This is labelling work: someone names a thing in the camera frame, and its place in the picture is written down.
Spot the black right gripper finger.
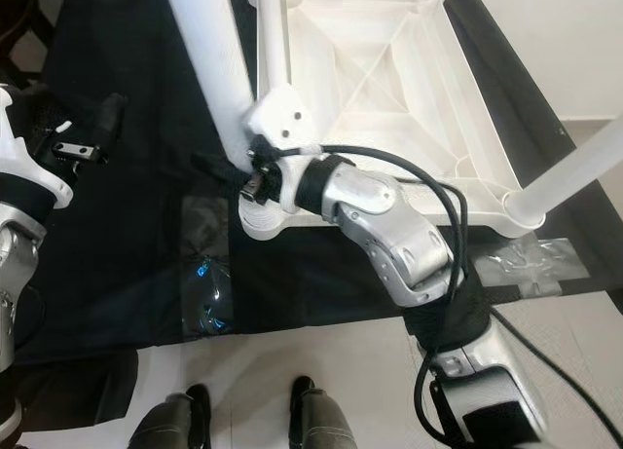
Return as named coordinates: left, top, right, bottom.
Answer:
left=191, top=151, right=252, bottom=193

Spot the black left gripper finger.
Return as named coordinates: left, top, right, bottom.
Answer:
left=23, top=86, right=99, bottom=141
left=94, top=92, right=129, bottom=144

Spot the black table cloth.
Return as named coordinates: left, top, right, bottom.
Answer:
left=0, top=0, right=623, bottom=430

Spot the black wooden stool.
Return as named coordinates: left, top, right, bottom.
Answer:
left=0, top=0, right=61, bottom=88

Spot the clear tape strip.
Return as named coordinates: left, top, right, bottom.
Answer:
left=180, top=196, right=236, bottom=340

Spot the grey robot left foot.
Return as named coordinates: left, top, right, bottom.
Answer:
left=131, top=383, right=213, bottom=449

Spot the grey robot foot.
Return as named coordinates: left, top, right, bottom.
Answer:
left=287, top=376, right=359, bottom=449
left=131, top=383, right=213, bottom=449

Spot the grey robot right foot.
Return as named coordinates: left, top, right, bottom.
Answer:
left=287, top=376, right=359, bottom=449

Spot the crumpled clear tape patch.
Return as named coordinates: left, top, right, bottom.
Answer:
left=472, top=237, right=591, bottom=299

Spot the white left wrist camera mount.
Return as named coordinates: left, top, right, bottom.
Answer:
left=0, top=84, right=81, bottom=212

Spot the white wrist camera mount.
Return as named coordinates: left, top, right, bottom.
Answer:
left=0, top=84, right=81, bottom=212
left=245, top=84, right=320, bottom=212

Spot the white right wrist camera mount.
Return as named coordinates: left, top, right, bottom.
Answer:
left=245, top=84, right=320, bottom=212

